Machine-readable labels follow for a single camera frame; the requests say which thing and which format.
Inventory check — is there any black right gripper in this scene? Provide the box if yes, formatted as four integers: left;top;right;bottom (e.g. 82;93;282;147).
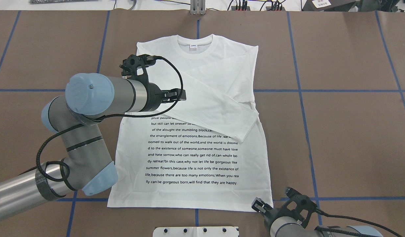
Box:
251;197;283;227

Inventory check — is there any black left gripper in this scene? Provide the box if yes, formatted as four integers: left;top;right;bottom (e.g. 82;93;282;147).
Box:
146;83;186;112

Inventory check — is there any white long-sleeve printed T-shirt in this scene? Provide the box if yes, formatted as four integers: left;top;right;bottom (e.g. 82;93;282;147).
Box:
107;35;272;212

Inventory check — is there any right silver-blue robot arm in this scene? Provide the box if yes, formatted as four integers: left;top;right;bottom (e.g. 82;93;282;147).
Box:
251;195;382;237

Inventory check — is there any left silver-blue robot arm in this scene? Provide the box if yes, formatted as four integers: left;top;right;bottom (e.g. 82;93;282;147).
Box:
0;73;186;221

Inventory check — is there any upper black orange adapter box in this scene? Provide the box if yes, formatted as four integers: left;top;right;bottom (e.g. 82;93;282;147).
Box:
228;0;250;11

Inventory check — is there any black orange adapter box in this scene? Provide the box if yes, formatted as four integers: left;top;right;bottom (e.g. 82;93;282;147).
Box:
228;0;250;11
266;0;285;12

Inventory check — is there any lower black orange adapter box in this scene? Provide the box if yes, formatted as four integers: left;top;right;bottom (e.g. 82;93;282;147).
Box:
266;0;285;12

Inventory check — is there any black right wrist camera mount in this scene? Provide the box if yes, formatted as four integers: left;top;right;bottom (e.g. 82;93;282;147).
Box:
283;187;318;228

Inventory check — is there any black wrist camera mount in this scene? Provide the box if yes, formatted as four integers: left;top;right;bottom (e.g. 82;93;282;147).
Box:
119;54;156;84
283;187;318;228

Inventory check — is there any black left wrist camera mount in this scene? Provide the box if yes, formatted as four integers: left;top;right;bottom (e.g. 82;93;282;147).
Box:
119;54;156;84

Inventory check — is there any aluminium frame post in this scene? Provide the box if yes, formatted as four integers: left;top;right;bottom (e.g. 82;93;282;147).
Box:
190;0;206;15

